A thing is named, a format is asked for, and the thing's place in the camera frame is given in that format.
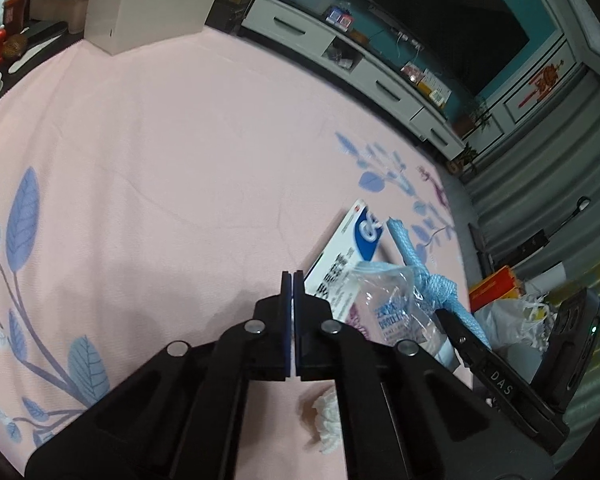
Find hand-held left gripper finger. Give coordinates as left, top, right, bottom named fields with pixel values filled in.
left=293, top=270, right=558, bottom=480
left=25, top=270, right=294, bottom=480

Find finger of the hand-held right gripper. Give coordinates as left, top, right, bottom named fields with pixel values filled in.
left=435, top=307, right=489, bottom=369

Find clear bag with blue rope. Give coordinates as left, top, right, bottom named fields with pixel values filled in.
left=345, top=216, right=493, bottom=368

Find white and blue medicine box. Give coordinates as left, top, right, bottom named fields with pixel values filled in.
left=302, top=198, right=398, bottom=332

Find white bag of shredded paper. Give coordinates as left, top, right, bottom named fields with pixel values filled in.
left=472, top=280, right=553, bottom=356

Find orange red box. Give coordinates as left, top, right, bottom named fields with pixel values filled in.
left=466, top=264, right=524, bottom=314

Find crumpled white tissue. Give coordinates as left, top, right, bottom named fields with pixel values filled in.
left=299, top=391, right=344, bottom=457

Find small potted plant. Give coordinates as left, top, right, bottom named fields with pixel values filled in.
left=451, top=96, right=494, bottom=139
left=446, top=144, right=482, bottom=177

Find pink floral tablecloth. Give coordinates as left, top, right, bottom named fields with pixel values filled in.
left=0, top=25, right=476, bottom=480

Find white television cabinet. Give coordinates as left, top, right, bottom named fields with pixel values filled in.
left=240, top=0, right=469, bottom=162

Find pink snack boxes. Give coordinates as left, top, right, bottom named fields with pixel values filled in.
left=399, top=59, right=429, bottom=87

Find small colourful boxes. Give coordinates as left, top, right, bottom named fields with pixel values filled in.
left=324, top=4, right=357, bottom=32

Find black television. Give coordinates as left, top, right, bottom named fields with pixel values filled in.
left=312, top=0, right=532, bottom=97

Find white wooden box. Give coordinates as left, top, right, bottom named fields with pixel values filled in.
left=82, top=0, right=228, bottom=57

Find white flat stick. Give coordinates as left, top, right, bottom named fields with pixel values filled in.
left=6, top=34, right=67, bottom=74

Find brown round ornament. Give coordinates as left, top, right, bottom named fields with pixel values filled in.
left=0, top=34, right=29, bottom=62

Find beige plastic container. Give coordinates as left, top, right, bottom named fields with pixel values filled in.
left=29, top=0, right=94, bottom=24

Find red jar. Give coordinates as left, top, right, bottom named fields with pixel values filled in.
left=1, top=0, right=32, bottom=29

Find red wall decoration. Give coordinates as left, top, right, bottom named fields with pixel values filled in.
left=516, top=56, right=567, bottom=109

